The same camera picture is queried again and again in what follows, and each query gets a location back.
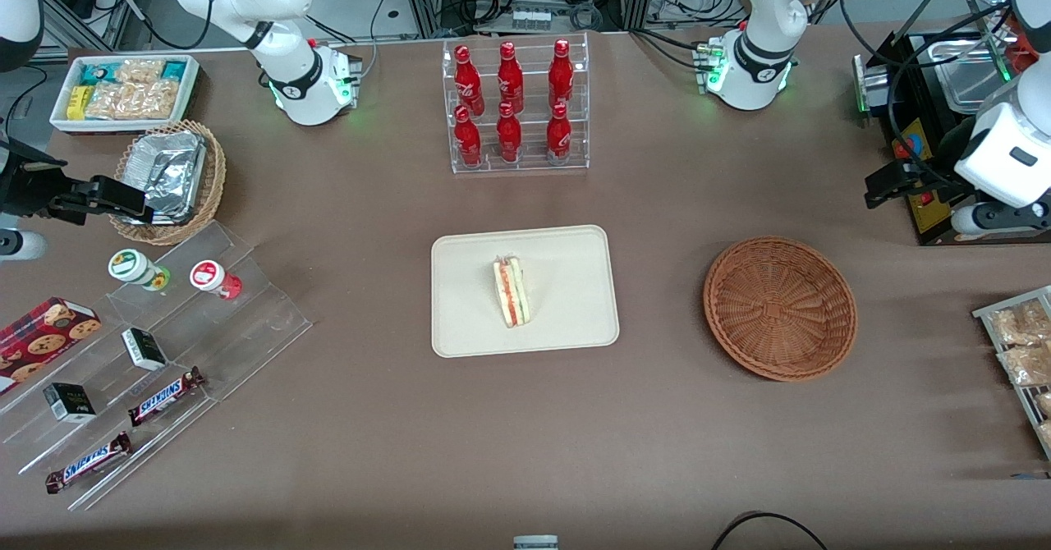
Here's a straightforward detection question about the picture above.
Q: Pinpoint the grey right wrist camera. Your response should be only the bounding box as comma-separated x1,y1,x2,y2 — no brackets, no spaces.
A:
0,230,48,262

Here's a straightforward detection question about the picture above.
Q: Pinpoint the small black box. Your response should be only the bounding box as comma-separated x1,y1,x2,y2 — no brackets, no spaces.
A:
122,328,168,372
43,383,97,424

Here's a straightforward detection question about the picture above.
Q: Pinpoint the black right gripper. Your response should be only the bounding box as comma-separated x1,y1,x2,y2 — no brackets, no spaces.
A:
0,141,157,224

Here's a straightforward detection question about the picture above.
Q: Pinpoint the red cookie box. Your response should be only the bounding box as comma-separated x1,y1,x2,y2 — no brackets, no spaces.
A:
0,297,103,396

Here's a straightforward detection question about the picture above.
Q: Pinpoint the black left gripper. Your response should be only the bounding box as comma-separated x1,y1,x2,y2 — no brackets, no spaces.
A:
865,158,978,210

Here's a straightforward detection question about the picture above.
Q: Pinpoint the red cola bottle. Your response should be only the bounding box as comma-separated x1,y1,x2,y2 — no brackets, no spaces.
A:
546,102,572,165
453,44,485,116
548,39,575,109
454,105,483,167
497,41,525,114
497,102,523,163

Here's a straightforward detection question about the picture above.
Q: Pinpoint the black food warmer machine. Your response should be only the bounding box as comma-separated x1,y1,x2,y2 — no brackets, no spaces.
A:
852,0,1051,246

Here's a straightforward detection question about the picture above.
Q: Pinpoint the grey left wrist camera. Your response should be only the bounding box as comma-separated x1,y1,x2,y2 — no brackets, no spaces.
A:
951,201,1051,236

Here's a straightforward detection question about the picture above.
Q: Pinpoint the small beige snack bag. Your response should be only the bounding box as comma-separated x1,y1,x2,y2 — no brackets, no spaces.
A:
115,59,167,85

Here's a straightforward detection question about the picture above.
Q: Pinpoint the beige rectangular tray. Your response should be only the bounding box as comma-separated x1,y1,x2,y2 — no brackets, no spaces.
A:
431,224,620,359

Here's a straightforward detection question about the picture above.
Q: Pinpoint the brown round wicker basket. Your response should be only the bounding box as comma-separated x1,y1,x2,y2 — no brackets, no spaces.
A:
703,236,859,383

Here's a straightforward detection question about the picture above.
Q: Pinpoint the steel warmer pan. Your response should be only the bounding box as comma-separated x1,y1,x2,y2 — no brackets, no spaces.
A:
936,62,1007,114

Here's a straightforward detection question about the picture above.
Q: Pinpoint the red label cup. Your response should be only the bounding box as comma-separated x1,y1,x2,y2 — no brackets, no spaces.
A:
190,260,243,300

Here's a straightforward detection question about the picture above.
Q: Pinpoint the aluminium foil tray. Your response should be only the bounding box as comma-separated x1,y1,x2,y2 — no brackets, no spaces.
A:
123,130,206,224

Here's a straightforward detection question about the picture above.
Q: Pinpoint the clear acrylic stepped stand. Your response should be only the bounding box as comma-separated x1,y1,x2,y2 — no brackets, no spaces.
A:
0,220,313,511

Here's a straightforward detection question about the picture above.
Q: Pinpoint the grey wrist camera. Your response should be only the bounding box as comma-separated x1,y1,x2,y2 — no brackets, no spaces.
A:
0,230,48,262
951,201,1051,236

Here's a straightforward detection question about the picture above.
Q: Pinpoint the light wicker basket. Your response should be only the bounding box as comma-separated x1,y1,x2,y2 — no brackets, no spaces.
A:
108,120,227,246

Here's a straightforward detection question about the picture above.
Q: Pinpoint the large beige snack bag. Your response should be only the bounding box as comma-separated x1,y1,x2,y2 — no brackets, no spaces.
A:
85,80,180,121

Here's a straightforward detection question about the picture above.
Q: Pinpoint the black cable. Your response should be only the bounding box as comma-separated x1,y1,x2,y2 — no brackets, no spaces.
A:
710,511,830,550

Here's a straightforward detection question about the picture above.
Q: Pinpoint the white rectangular snack bin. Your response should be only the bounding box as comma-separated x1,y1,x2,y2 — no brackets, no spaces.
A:
49,54,200,134

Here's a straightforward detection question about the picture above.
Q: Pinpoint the Snickers chocolate bar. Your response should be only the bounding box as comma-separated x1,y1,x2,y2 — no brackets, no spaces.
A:
128,367,206,428
45,432,133,494

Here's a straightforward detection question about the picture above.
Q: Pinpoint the metal wire tray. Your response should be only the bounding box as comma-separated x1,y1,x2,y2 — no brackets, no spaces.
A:
972,286,1051,461

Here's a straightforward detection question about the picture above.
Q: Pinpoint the clear acrylic bottle rack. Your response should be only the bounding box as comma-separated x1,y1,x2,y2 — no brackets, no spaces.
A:
442,33,590,175

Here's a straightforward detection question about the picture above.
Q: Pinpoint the green label cup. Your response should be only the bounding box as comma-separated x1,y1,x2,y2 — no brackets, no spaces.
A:
108,250,172,291

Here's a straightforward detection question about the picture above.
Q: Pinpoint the triangular sandwich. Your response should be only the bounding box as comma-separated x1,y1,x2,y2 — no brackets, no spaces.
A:
493,255,532,328

